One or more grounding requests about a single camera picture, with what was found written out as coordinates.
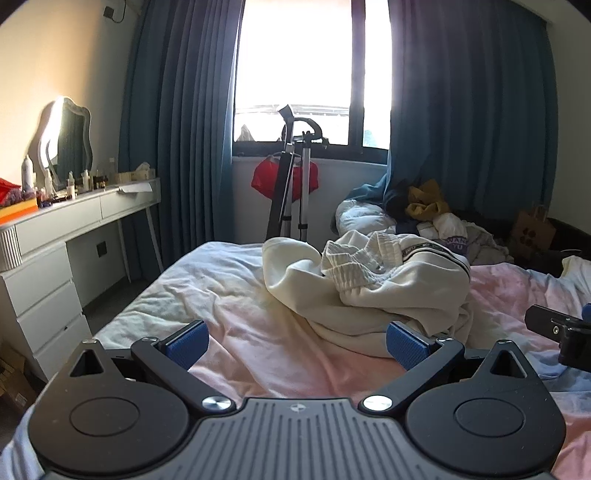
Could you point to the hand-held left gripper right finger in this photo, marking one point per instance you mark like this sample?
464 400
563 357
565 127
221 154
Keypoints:
407 345

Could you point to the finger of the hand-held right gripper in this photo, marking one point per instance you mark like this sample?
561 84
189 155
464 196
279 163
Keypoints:
549 323

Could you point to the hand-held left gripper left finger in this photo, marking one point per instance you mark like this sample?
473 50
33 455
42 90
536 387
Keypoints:
187 345

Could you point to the cream pants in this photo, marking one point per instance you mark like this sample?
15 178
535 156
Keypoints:
369 286

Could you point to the white cloth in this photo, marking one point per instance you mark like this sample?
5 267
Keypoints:
577 267

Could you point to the bed with pink white sheet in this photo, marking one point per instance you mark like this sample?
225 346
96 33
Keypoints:
258 332

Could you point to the dark furniture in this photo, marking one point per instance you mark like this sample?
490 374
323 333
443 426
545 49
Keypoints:
570 235

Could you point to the brown paper bag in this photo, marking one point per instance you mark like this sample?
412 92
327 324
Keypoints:
531 233

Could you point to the white shirt with purple print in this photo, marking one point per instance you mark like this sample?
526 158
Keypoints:
457 240

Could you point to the dark blue garment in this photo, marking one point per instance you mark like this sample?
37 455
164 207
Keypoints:
397 203

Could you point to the yellow garment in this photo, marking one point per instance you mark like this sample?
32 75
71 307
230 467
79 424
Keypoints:
429 198

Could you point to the white dressing table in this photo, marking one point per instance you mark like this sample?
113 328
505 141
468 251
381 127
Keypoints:
41 295

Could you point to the teal cloth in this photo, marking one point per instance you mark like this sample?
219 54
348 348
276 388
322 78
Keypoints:
371 191

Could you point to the white paper sheet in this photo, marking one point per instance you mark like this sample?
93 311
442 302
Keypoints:
136 188

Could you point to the cardboard box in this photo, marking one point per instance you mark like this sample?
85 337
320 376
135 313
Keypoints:
14 378

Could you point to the tissue box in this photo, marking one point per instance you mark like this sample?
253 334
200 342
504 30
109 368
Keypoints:
136 174

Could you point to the red cloth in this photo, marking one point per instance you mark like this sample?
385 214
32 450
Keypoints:
265 180

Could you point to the metal folding stand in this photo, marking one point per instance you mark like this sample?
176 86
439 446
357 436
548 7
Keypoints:
302 184

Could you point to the row of cosmetic bottles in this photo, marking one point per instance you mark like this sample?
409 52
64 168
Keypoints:
70 184

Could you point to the white ribbed container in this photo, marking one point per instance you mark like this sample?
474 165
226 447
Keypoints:
9 249

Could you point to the orange box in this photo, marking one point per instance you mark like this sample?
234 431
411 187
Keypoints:
16 213

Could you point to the wavy vanity mirror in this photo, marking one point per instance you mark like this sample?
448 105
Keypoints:
69 134

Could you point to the window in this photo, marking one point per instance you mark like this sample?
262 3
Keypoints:
295 60

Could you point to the black wall socket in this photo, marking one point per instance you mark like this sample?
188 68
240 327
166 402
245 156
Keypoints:
101 249
109 12

